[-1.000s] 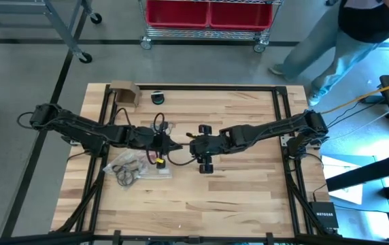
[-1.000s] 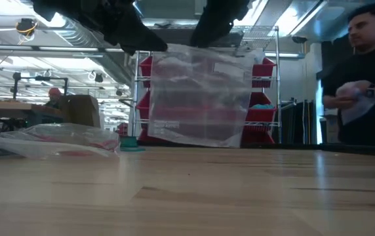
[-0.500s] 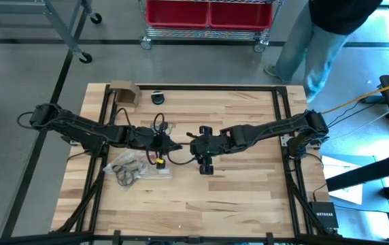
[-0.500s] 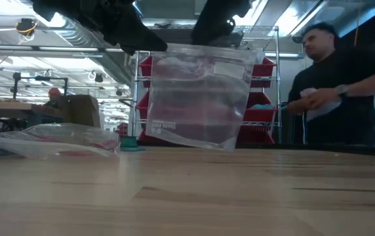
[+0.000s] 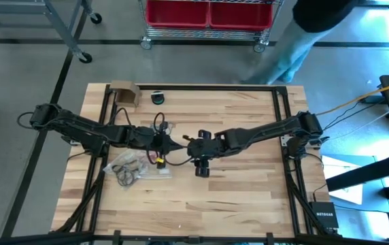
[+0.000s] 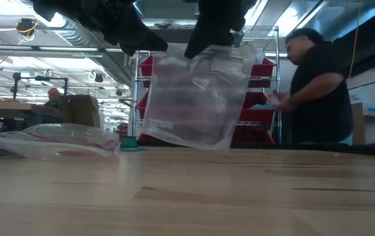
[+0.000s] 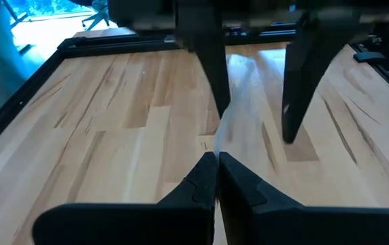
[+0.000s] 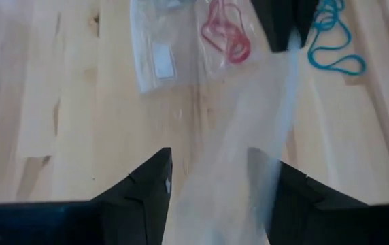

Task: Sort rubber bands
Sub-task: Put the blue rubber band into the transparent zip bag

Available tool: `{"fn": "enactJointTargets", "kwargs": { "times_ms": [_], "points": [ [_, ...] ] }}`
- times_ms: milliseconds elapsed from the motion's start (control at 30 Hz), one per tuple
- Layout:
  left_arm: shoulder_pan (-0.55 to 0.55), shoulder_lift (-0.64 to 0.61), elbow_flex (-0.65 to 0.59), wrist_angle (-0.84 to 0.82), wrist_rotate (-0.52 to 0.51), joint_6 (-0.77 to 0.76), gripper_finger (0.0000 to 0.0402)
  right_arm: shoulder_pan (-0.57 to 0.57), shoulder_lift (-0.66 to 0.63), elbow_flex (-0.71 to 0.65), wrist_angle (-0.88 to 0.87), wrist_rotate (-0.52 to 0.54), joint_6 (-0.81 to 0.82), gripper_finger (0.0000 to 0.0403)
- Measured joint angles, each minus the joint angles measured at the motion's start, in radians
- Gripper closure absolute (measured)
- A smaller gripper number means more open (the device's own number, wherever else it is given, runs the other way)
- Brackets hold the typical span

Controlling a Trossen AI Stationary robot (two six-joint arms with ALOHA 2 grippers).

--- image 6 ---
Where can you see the teal item in bin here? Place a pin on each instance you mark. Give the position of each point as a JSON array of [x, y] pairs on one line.
[[261, 106]]

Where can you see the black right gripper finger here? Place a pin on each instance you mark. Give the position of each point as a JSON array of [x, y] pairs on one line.
[[199, 36], [220, 34]]

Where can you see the person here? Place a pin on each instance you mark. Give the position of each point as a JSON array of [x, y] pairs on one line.
[[322, 98], [53, 96]]

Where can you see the large brown cardboard box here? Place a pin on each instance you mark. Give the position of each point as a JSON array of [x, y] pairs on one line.
[[82, 111]]

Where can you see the clear plastic bag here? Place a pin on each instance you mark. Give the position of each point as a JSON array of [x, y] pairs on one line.
[[200, 105], [59, 131]]

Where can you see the wooden workbench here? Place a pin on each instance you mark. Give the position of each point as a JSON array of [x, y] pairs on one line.
[[7, 109]]

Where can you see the black boom stand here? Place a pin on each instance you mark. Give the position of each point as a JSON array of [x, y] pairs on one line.
[[40, 78]]

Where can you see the tall brown cardboard box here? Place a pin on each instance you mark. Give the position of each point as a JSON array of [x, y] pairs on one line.
[[359, 123]]

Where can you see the black ceiling camera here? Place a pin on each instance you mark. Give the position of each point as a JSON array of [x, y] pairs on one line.
[[26, 26]]

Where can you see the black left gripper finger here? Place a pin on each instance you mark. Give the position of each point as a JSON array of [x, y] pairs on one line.
[[145, 32], [126, 39]]

